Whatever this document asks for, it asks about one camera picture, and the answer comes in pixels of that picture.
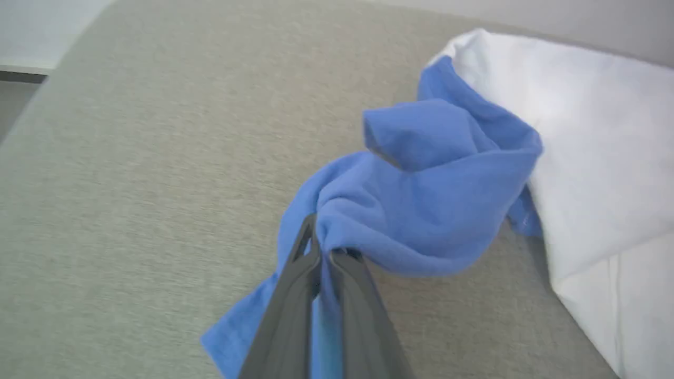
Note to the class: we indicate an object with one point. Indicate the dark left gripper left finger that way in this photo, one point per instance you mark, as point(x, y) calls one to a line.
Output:
point(287, 316)

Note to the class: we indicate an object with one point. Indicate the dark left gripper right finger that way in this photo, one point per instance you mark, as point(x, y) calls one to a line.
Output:
point(363, 321)

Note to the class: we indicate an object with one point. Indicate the white and blue garment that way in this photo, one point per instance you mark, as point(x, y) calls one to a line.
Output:
point(437, 200)

